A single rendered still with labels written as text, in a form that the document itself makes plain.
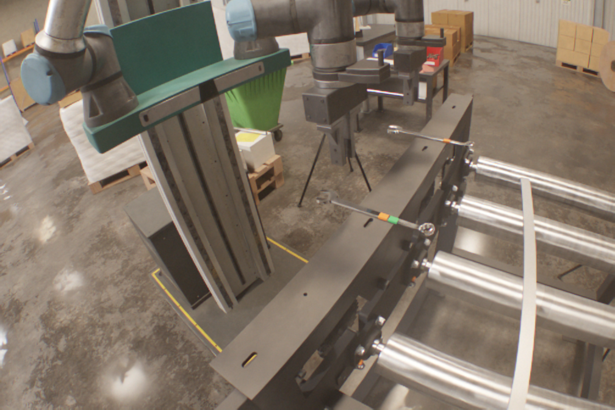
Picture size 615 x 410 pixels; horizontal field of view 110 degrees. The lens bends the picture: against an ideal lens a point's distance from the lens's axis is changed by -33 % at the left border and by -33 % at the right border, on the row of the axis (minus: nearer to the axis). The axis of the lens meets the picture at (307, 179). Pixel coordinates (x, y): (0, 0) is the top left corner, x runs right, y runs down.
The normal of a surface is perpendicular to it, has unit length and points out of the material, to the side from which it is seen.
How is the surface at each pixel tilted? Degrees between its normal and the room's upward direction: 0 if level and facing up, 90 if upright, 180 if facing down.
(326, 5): 90
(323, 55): 89
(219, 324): 0
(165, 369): 0
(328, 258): 0
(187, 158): 90
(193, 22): 90
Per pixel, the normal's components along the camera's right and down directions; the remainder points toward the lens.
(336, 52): 0.12, 0.54
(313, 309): -0.13, -0.82
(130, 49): 0.74, 0.29
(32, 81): -0.11, 0.65
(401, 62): -0.60, 0.51
